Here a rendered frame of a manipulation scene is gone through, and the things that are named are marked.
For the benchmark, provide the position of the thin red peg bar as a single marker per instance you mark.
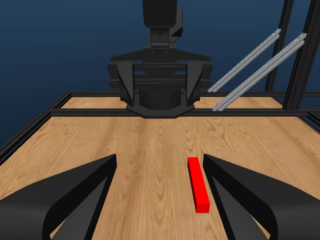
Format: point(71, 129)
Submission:
point(198, 185)

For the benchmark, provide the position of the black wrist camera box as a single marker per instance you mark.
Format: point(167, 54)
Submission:
point(158, 13)

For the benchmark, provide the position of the black table frame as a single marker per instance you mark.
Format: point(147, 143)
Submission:
point(87, 112)

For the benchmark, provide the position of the silver aluminium rail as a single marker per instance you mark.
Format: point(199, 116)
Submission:
point(260, 72)
point(245, 60)

